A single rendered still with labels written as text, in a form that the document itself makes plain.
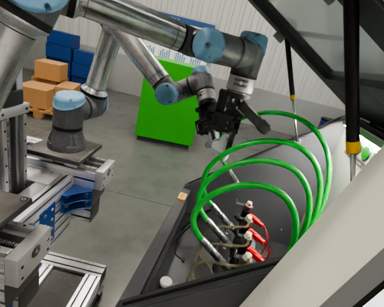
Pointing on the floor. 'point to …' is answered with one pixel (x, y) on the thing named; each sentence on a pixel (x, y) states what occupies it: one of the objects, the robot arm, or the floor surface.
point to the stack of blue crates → (69, 55)
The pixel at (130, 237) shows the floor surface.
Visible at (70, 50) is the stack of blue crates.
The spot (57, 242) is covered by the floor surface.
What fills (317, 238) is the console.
